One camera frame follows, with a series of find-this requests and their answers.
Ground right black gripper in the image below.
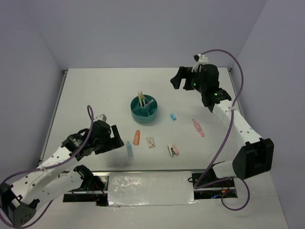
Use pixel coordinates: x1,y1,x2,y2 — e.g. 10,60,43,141
171,66,206,93

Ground blue cap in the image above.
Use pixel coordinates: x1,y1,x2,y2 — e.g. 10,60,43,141
170,113,176,121

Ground green white pen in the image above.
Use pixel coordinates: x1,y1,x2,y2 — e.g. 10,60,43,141
140,91,146,107

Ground yellow pen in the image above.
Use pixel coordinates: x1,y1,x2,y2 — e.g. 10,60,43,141
138,92,143,108

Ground pink highlighter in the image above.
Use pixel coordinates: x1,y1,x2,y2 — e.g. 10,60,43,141
193,119,205,137

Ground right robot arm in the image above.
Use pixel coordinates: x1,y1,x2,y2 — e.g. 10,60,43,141
170,64,274,187

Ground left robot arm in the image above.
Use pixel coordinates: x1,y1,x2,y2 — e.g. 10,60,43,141
0,120,124,229

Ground orange transparent cap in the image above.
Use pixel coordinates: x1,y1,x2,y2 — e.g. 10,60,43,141
133,130,141,146

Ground white staples box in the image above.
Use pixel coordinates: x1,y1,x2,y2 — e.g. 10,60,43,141
146,137,155,148

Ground teal round organizer container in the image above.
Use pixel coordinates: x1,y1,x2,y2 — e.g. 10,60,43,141
130,94,158,125

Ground pink white stapler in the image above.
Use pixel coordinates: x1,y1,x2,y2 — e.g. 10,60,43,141
168,143,179,157

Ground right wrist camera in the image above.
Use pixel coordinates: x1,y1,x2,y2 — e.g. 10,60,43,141
191,53,209,72

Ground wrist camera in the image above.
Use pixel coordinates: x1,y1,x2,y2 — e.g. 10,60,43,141
95,114,107,122
191,53,209,72

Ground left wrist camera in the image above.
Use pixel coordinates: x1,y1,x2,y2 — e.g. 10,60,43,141
95,114,107,122

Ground foil covered base plate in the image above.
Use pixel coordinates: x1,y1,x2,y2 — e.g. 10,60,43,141
108,171,196,207

